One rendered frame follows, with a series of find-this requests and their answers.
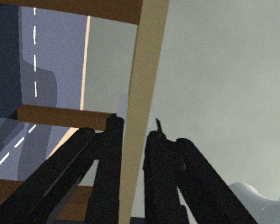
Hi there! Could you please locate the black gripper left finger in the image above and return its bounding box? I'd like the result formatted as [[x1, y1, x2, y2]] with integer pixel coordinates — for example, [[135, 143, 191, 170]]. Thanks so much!
[[0, 94, 129, 224]]

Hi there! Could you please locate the dark blue floor mat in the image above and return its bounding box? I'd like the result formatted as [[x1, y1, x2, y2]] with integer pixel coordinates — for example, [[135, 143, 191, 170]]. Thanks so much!
[[0, 4, 88, 181]]

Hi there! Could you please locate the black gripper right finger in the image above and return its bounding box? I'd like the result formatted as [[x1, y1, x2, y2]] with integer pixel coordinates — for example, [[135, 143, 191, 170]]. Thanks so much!
[[142, 102, 258, 224]]

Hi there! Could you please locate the small wooden stool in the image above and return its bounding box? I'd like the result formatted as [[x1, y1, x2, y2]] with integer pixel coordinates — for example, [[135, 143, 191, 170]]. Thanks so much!
[[0, 0, 170, 224]]

